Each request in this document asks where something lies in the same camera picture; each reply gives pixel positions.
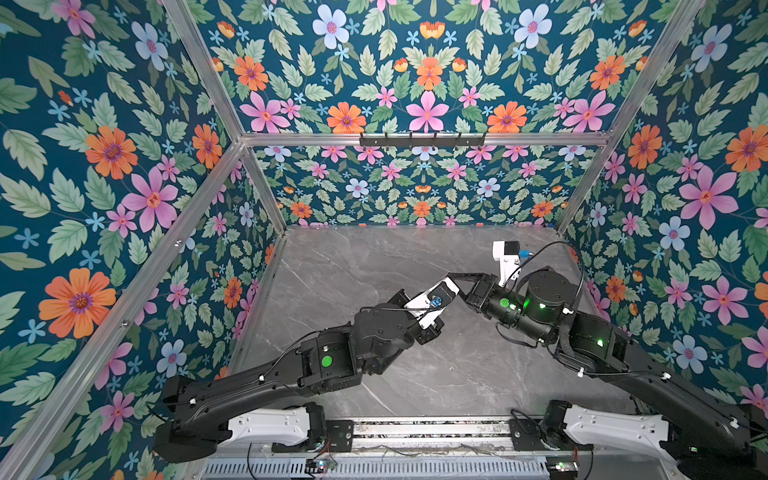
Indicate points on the white perforated cable tray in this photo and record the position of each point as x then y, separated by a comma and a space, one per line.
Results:
398, 467

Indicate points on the black hook rack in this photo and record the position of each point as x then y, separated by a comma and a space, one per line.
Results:
400, 141

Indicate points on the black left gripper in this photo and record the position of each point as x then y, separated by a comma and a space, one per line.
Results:
434, 330

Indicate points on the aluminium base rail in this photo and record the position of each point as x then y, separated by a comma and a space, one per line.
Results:
485, 435

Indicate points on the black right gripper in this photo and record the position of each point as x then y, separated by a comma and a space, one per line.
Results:
479, 296

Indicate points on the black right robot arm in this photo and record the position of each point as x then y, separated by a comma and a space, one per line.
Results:
689, 429

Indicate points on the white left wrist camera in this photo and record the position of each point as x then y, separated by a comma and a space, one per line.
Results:
430, 304

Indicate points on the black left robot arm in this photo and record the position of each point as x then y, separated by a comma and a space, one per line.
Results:
201, 411

